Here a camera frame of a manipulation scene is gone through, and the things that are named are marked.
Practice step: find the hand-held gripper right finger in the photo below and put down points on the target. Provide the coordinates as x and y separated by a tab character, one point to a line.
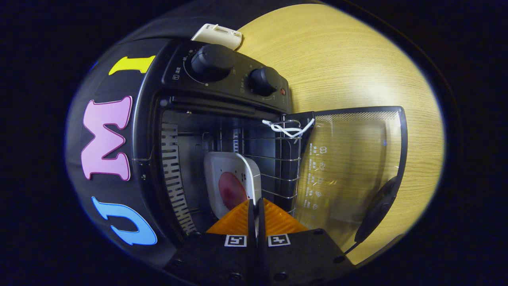
297	258

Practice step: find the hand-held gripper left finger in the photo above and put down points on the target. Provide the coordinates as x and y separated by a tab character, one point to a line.
222	258

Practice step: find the red meat slice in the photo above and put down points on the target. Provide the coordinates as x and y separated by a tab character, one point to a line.
232	190

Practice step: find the white square plate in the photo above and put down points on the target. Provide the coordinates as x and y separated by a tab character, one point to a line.
248	171

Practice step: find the black toaster oven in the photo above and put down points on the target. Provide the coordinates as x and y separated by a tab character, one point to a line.
222	87

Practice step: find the metal oven rack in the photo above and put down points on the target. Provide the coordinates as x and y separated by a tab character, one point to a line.
278	158

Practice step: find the white toaster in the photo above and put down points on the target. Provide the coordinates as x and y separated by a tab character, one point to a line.
218	35

